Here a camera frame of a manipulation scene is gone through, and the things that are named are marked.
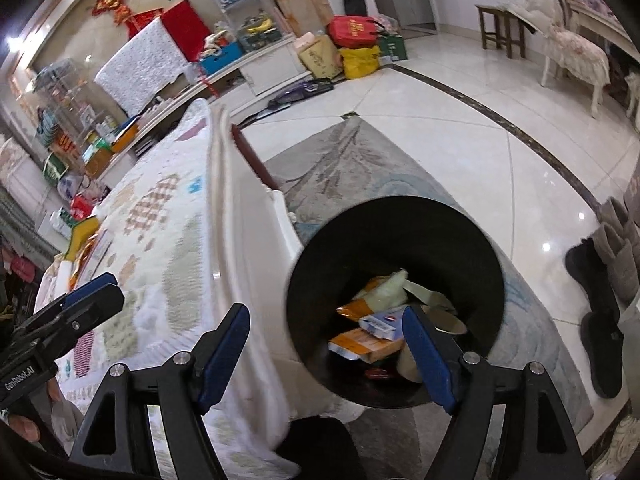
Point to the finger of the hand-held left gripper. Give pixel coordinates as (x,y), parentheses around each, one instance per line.
(92,287)
(97,310)

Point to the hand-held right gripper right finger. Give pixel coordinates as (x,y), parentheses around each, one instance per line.
(427,360)

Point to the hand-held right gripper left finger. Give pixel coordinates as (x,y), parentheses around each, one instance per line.
(222,360)

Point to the black trash bin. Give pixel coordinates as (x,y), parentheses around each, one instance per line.
(350,240)

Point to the person's left hand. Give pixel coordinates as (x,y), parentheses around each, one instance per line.
(25,427)

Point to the large white orange medicine box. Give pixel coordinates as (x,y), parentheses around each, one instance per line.
(97,257)

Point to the yellow green sponge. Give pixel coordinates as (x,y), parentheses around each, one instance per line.
(82,237)

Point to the beige cardboard piece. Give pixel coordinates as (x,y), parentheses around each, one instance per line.
(435,302)

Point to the blue white carton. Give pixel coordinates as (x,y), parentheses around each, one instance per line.
(380,322)

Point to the orange white carton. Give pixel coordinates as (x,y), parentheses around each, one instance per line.
(360,344)

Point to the green white carton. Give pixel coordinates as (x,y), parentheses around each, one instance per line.
(65,222)

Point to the cream cloth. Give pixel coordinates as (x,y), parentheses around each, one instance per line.
(387,292)

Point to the small red gift bag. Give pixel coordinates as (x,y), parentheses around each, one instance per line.
(82,206)

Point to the patchwork quilted blanket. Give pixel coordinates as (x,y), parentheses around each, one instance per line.
(165,240)

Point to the white coffee table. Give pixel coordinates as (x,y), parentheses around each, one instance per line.
(250,240)

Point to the grey patterned rug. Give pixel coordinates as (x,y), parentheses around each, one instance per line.
(380,160)

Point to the grey boot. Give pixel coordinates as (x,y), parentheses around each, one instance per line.
(620,215)
(617,260)

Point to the white quilted cover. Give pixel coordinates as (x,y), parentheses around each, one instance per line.
(140,65)

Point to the blue storage basket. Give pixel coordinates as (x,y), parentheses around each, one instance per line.
(222,57)

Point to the red cloth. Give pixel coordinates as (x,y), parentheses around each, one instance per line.
(185,27)

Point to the white TV cabinet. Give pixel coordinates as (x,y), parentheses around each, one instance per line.
(265,70)

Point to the purple handheld vacuum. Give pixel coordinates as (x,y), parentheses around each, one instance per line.
(300,92)

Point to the red Chinese knot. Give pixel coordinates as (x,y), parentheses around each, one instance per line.
(112,0)

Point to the yellow plastic bag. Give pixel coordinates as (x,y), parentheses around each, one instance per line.
(360,62)

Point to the bunch of yellow bananas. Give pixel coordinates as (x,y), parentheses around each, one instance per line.
(261,24)

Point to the green carton box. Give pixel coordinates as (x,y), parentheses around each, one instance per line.
(392,47)

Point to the cardboard box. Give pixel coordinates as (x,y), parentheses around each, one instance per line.
(320,57)

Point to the white chair floral cushion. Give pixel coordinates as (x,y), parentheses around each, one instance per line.
(580,57)

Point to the wooden stool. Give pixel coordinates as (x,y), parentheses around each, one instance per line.
(500,17)

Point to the black bag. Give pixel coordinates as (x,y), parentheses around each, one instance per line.
(355,6)

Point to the white jacket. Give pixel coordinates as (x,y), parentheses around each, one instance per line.
(535,7)

